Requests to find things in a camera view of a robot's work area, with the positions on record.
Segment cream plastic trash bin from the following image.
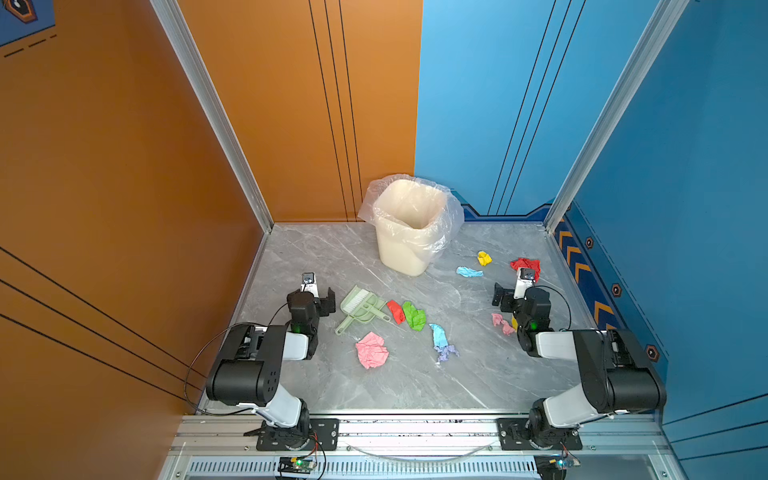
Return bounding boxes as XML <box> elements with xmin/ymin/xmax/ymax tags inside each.
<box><xmin>371</xmin><ymin>175</ymin><xmax>454</xmax><ymax>277</ymax></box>

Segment large pink paper scrap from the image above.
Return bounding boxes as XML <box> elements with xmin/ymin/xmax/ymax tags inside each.
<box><xmin>356</xmin><ymin>332</ymin><xmax>389</xmax><ymax>370</ymax></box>

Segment clear plastic bin liner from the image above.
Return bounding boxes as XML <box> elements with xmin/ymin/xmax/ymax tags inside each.
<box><xmin>358</xmin><ymin>174</ymin><xmax>465</xmax><ymax>261</ymax></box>

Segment yellow paper ball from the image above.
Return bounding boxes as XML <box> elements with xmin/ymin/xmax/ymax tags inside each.
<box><xmin>477</xmin><ymin>251</ymin><xmax>492</xmax><ymax>267</ymax></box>

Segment right aluminium corner post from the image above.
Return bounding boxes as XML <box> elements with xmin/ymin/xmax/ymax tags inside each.
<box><xmin>543</xmin><ymin>0</ymin><xmax>689</xmax><ymax>234</ymax></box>

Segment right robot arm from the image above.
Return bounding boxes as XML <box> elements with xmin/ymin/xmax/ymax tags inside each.
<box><xmin>492</xmin><ymin>283</ymin><xmax>667</xmax><ymax>451</ymax></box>

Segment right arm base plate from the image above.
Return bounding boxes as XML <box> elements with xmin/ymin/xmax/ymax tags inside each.
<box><xmin>496</xmin><ymin>418</ymin><xmax>583</xmax><ymax>451</ymax></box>

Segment purple paper scrap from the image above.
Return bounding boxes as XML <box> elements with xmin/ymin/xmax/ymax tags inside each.
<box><xmin>434</xmin><ymin>344</ymin><xmax>460</xmax><ymax>364</ymax></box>

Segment right circuit board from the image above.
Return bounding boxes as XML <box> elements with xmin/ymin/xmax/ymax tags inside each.
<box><xmin>534</xmin><ymin>456</ymin><xmax>580</xmax><ymax>480</ymax></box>

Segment left aluminium corner post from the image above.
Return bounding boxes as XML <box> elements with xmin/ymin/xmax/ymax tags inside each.
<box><xmin>150</xmin><ymin>0</ymin><xmax>274</xmax><ymax>235</ymax></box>

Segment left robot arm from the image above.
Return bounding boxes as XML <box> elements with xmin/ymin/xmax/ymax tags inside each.
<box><xmin>206</xmin><ymin>290</ymin><xmax>336</xmax><ymax>451</ymax></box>

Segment small cyan paper scrap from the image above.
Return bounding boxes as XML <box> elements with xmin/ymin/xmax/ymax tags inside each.
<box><xmin>456</xmin><ymin>266</ymin><xmax>484</xmax><ymax>278</ymax></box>

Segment light blue paper strip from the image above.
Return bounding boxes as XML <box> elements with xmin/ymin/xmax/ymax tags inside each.
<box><xmin>430</xmin><ymin>324</ymin><xmax>449</xmax><ymax>351</ymax></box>

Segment red paper strip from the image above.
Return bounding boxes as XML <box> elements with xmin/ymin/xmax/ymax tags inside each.
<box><xmin>387</xmin><ymin>300</ymin><xmax>406</xmax><ymax>325</ymax></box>

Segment crumpled red paper scrap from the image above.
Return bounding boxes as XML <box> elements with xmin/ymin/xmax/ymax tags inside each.
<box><xmin>510</xmin><ymin>258</ymin><xmax>541</xmax><ymax>282</ymax></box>

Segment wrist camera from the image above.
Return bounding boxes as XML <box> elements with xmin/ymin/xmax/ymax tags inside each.
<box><xmin>300</xmin><ymin>272</ymin><xmax>319</xmax><ymax>298</ymax></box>
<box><xmin>514</xmin><ymin>267</ymin><xmax>536</xmax><ymax>299</ymax></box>

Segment aluminium front rail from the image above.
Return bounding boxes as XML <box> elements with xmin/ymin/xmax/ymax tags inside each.
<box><xmin>159</xmin><ymin>410</ymin><xmax>686</xmax><ymax>479</ymax></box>

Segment aluminium corner post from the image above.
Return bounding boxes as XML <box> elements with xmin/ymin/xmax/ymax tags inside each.
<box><xmin>543</xmin><ymin>0</ymin><xmax>689</xmax><ymax>234</ymax></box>
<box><xmin>150</xmin><ymin>0</ymin><xmax>274</xmax><ymax>235</ymax></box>

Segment green plastic dustpan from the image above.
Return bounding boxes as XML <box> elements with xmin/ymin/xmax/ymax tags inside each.
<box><xmin>334</xmin><ymin>286</ymin><xmax>378</xmax><ymax>336</ymax></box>

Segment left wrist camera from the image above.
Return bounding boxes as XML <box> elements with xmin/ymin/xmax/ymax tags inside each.
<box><xmin>300</xmin><ymin>272</ymin><xmax>319</xmax><ymax>298</ymax></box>

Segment green paper scrap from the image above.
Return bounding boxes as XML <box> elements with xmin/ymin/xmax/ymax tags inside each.
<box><xmin>402</xmin><ymin>301</ymin><xmax>427</xmax><ymax>331</ymax></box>

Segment small pink paper scrap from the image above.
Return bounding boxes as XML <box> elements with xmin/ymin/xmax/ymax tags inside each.
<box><xmin>491</xmin><ymin>313</ymin><xmax>516</xmax><ymax>336</ymax></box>

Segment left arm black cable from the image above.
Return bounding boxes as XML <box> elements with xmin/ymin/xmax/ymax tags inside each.
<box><xmin>183</xmin><ymin>299</ymin><xmax>289</xmax><ymax>416</ymax></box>

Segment left green circuit board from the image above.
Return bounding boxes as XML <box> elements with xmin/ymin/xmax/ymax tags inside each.
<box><xmin>277</xmin><ymin>457</ymin><xmax>319</xmax><ymax>478</ymax></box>

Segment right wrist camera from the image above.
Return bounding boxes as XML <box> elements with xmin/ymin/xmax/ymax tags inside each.
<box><xmin>514</xmin><ymin>267</ymin><xmax>536</xmax><ymax>299</ymax></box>

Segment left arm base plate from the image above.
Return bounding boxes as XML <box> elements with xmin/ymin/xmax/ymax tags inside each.
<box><xmin>256</xmin><ymin>417</ymin><xmax>340</xmax><ymax>452</ymax></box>

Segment green hand brush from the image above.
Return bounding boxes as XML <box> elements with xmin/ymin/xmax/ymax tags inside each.
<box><xmin>349</xmin><ymin>294</ymin><xmax>392</xmax><ymax>323</ymax></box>

